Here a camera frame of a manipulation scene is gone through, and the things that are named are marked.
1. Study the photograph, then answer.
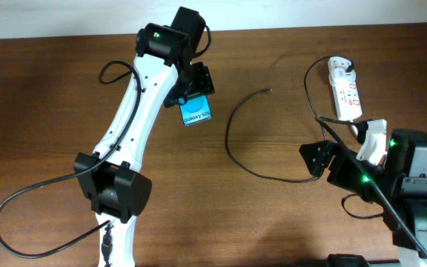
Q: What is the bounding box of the blue-screen Galaxy smartphone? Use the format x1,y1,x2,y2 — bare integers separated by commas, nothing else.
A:
179,96,212,126

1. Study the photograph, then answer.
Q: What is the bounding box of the black charging cable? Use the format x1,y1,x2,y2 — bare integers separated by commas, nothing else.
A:
225,55,356,184

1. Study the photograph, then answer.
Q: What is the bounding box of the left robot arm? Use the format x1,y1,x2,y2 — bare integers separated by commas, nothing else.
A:
73,7,215,266

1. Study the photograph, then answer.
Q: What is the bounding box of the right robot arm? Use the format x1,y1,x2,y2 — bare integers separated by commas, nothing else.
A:
299,129,427,266

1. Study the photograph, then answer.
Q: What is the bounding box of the white USB charger plug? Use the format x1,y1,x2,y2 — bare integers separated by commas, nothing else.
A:
328,56,357,87

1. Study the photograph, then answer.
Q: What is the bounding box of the white power strip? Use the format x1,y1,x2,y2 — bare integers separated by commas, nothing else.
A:
328,70,363,121

